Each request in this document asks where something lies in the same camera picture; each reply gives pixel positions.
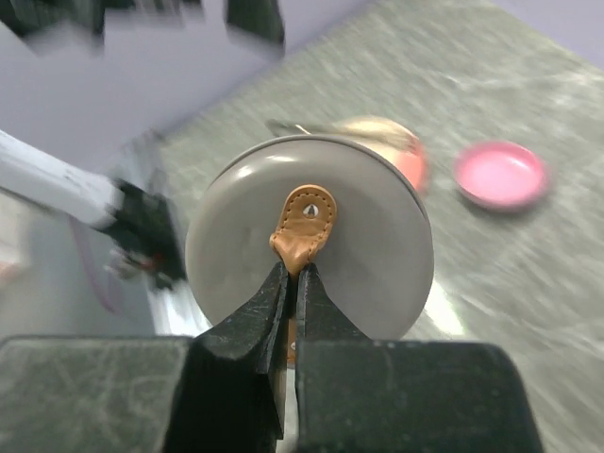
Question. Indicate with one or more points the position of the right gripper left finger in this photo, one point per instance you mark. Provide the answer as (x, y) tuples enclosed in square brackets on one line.
[(222, 391)]

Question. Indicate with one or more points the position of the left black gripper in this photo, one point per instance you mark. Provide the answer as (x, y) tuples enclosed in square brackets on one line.
[(141, 19)]

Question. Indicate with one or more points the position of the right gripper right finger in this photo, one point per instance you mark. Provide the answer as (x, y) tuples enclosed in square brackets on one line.
[(355, 394)]

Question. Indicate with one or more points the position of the grey round lid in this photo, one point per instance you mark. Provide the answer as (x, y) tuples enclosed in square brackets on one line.
[(308, 208)]

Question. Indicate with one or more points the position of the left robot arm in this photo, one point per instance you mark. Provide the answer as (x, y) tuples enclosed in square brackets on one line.
[(139, 222)]

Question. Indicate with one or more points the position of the pink round lid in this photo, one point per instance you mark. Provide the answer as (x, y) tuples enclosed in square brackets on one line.
[(501, 176)]

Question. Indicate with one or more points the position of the pink and cream plate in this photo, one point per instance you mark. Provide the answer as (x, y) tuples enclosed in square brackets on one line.
[(393, 142)]

